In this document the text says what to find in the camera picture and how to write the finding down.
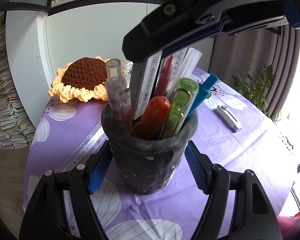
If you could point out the pink patterned pen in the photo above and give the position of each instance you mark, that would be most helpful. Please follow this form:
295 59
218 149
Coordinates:
119 96

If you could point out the green white pen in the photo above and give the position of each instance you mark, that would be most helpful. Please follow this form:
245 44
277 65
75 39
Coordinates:
184 95

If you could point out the blue pen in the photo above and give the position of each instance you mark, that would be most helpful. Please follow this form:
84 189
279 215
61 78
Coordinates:
203 92

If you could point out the purple floral tablecloth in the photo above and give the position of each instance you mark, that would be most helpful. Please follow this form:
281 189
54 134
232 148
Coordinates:
231 131

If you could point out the clear transparent pen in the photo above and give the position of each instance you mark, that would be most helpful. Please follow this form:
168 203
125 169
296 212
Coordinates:
183 66

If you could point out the pile of stacked papers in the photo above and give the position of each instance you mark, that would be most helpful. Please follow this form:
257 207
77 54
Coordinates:
16 129

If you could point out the grey curtain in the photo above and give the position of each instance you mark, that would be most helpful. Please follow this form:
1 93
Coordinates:
229 53

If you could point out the white bookshelf cabinet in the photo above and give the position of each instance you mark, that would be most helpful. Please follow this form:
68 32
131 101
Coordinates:
38 43

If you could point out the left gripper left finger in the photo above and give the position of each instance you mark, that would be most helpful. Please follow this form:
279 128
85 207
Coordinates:
45 216

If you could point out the orange marker pen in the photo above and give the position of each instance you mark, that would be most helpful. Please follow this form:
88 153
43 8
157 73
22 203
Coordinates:
155 114

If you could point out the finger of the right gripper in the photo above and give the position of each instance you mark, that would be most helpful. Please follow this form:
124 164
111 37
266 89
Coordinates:
170 28

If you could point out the crochet sunflower with green stem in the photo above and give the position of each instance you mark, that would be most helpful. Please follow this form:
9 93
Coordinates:
83 79

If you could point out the green potted plant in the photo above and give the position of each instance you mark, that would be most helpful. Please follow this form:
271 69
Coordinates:
267 89

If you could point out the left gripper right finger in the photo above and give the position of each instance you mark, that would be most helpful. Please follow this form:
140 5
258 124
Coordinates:
253 216

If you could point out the red gel pen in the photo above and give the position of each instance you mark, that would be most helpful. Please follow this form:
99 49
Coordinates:
164 78

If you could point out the silver ribbon bow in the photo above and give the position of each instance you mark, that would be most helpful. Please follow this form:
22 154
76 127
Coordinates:
126 67

